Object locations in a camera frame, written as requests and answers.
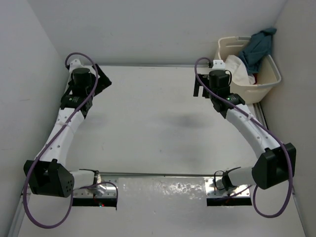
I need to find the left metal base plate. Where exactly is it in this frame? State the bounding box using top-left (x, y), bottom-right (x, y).
top-left (74, 173), bottom-right (119, 198)

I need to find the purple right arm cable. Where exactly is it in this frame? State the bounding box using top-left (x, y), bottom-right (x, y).
top-left (194, 57), bottom-right (293, 218)

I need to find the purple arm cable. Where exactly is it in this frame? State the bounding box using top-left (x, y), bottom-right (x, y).
top-left (194, 57), bottom-right (293, 218)
top-left (24, 52), bottom-right (119, 228)

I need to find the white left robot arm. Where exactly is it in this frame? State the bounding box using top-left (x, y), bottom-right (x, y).
top-left (24, 59), bottom-right (112, 198)

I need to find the red t shirt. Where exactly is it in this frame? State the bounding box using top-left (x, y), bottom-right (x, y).
top-left (253, 74), bottom-right (258, 84)

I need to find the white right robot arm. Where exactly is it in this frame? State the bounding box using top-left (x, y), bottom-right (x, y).
top-left (194, 70), bottom-right (296, 191)

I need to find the metal base plate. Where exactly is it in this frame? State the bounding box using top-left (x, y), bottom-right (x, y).
top-left (74, 173), bottom-right (119, 198)
top-left (204, 176), bottom-right (251, 198)

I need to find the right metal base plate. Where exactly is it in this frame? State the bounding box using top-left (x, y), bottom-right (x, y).
top-left (204, 176), bottom-right (251, 198)

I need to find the white printed t shirt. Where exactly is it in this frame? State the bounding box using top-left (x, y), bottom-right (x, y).
top-left (225, 55), bottom-right (256, 85)

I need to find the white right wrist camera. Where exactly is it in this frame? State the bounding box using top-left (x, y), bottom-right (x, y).
top-left (212, 60), bottom-right (226, 71)

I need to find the cream plastic laundry basket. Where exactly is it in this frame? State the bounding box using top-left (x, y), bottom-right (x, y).
top-left (214, 37), bottom-right (281, 104)

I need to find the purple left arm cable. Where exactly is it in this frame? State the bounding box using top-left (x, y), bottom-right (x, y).
top-left (24, 52), bottom-right (119, 228)

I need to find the teal blue t shirt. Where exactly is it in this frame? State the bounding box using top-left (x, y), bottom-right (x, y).
top-left (237, 28), bottom-right (277, 75)

